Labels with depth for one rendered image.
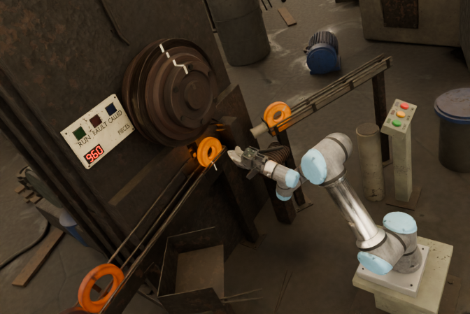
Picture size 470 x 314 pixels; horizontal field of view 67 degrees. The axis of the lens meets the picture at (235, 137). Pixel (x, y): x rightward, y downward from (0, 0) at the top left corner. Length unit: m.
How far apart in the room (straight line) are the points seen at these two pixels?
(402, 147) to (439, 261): 0.61
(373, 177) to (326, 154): 0.94
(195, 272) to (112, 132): 0.66
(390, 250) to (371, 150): 0.75
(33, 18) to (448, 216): 2.16
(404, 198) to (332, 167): 1.07
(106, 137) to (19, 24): 0.49
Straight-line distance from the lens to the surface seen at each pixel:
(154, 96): 1.44
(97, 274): 1.54
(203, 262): 1.53
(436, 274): 1.73
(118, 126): 1.55
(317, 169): 1.28
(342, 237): 2.21
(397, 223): 1.53
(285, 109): 1.95
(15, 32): 1.38
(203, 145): 1.75
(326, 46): 3.57
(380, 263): 1.44
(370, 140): 2.03
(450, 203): 2.37
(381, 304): 1.90
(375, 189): 2.28
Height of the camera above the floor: 1.76
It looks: 34 degrees down
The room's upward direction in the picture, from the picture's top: 21 degrees counter-clockwise
